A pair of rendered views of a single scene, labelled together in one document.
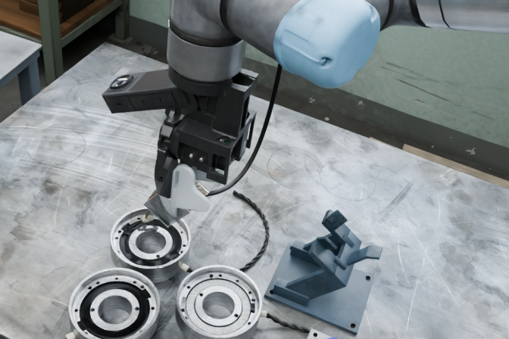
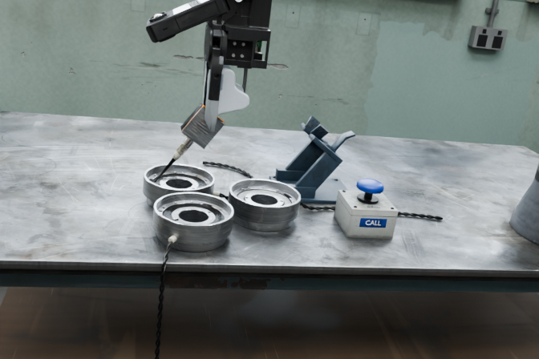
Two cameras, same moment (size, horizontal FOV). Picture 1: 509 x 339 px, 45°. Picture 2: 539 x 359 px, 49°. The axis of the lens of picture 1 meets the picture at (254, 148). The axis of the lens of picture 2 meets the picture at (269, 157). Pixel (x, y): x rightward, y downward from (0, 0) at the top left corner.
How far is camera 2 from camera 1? 56 cm
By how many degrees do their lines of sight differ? 33
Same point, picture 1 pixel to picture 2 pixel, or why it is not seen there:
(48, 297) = (121, 235)
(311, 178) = (249, 150)
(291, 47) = not seen: outside the picture
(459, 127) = not seen: hidden behind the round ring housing
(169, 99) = (212, 9)
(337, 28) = not seen: outside the picture
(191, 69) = not seen: outside the picture
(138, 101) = (184, 19)
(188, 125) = (231, 26)
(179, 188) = (223, 92)
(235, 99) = not seen: outside the picture
